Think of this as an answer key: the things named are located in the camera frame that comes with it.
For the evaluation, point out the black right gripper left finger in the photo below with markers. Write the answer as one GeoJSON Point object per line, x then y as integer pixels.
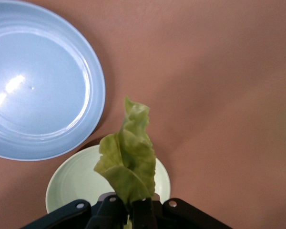
{"type": "Point", "coordinates": [107, 214]}

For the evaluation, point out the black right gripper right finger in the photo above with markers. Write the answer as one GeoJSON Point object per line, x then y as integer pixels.
{"type": "Point", "coordinates": [144, 214]}

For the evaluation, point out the pale green plate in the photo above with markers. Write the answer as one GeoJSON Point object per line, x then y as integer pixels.
{"type": "Point", "coordinates": [76, 181]}

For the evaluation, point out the blue plate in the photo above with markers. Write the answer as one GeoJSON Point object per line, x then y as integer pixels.
{"type": "Point", "coordinates": [43, 83]}

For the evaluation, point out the green lettuce leaf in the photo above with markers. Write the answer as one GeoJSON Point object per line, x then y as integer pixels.
{"type": "Point", "coordinates": [131, 162]}

